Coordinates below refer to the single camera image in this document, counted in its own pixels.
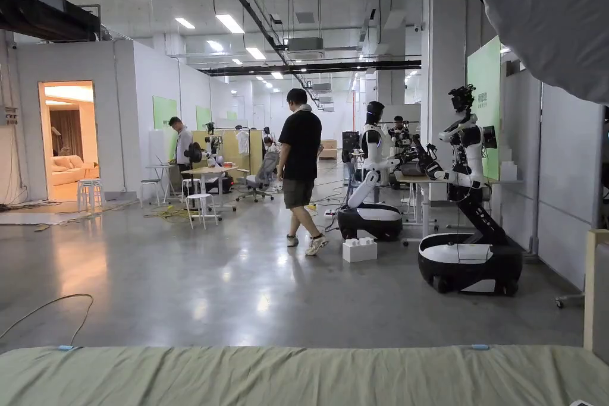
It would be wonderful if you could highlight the grey office chair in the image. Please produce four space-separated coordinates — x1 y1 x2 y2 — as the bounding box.
236 151 281 203

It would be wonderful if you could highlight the white plastic block box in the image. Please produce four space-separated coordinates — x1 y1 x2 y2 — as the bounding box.
341 237 379 264

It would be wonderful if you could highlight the cream sofa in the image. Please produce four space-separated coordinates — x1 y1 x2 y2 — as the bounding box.
51 154 101 187

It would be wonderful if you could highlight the white humanoid robot, black base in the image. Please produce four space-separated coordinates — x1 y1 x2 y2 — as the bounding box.
337 100 404 242
417 84 525 297

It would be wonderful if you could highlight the white round stool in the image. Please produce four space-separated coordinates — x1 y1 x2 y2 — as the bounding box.
139 179 163 208
184 193 222 231

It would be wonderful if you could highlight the stack of white stools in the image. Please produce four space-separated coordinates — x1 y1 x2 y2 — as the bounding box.
76 178 106 212

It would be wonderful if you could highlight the small white table with laptop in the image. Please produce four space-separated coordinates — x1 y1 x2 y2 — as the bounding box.
145 155 180 206

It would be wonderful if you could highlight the large grey rounded cover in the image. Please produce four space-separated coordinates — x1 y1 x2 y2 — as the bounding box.
479 0 609 105

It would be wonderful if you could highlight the pale wooden frame post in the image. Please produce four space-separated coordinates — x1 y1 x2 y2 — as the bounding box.
583 228 609 365

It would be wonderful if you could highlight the yellow floor cable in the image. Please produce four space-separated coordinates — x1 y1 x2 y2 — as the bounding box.
144 204 196 224

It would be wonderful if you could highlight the black standing fan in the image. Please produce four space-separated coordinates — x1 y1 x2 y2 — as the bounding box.
183 141 204 210

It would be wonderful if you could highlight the round wooden table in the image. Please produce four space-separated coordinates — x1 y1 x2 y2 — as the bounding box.
180 165 239 213

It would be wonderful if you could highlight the thin grey floor cable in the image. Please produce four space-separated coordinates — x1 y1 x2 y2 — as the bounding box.
0 293 95 346

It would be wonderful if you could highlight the white desk with wooden top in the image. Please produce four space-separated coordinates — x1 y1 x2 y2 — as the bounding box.
394 146 525 246

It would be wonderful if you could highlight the bed with pale green sheet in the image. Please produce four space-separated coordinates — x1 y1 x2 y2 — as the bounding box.
0 344 609 406

